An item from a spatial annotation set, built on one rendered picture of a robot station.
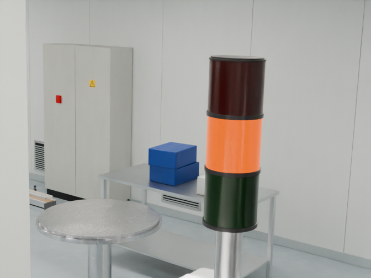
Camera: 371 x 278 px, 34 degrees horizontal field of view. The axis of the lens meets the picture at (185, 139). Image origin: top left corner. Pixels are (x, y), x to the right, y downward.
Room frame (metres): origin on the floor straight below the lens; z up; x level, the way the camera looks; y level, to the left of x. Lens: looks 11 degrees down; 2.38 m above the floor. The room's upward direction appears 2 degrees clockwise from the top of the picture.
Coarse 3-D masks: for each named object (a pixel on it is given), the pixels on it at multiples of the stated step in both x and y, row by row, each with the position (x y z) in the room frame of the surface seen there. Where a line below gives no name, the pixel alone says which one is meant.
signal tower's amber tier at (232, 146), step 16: (208, 128) 0.52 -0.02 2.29; (224, 128) 0.51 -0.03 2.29; (240, 128) 0.51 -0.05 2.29; (256, 128) 0.51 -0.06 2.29; (208, 144) 0.52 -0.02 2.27; (224, 144) 0.51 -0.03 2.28; (240, 144) 0.51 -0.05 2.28; (256, 144) 0.51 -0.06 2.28; (208, 160) 0.52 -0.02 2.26; (224, 160) 0.51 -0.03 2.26; (240, 160) 0.51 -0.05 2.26; (256, 160) 0.52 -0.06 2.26
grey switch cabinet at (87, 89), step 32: (64, 64) 7.72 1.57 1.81; (96, 64) 7.39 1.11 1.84; (128, 64) 7.52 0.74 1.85; (64, 96) 7.73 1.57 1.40; (96, 96) 7.39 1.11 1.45; (128, 96) 7.53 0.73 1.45; (64, 128) 7.73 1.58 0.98; (96, 128) 7.39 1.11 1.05; (128, 128) 7.53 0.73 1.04; (64, 160) 7.73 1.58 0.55; (96, 160) 7.39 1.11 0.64; (128, 160) 7.54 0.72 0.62; (64, 192) 7.73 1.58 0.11; (96, 192) 7.39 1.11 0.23; (128, 192) 7.55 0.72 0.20
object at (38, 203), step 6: (30, 192) 4.90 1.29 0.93; (36, 192) 4.81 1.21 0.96; (30, 198) 4.73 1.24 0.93; (36, 198) 4.75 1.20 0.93; (42, 198) 4.67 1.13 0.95; (48, 198) 4.75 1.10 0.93; (30, 204) 4.72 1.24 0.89; (36, 204) 4.67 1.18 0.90; (42, 204) 4.63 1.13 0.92; (48, 204) 4.65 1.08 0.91; (54, 204) 4.70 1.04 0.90; (36, 210) 4.67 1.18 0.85; (42, 210) 4.63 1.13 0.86
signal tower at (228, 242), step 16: (208, 112) 0.52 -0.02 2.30; (224, 176) 0.51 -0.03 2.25; (240, 176) 0.51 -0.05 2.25; (208, 224) 0.52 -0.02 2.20; (256, 224) 0.52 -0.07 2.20; (224, 240) 0.52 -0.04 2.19; (240, 240) 0.52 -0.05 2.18; (224, 256) 0.52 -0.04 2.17; (240, 256) 0.52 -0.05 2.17; (224, 272) 0.52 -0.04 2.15; (240, 272) 0.53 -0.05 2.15
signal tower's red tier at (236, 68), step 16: (224, 64) 0.51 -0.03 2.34; (240, 64) 0.51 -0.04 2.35; (256, 64) 0.51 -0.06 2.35; (224, 80) 0.51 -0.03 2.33; (240, 80) 0.51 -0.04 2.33; (256, 80) 0.51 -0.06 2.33; (208, 96) 0.53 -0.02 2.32; (224, 96) 0.51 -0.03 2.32; (240, 96) 0.51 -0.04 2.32; (256, 96) 0.51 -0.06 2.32; (224, 112) 0.51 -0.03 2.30; (240, 112) 0.51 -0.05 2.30; (256, 112) 0.51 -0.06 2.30
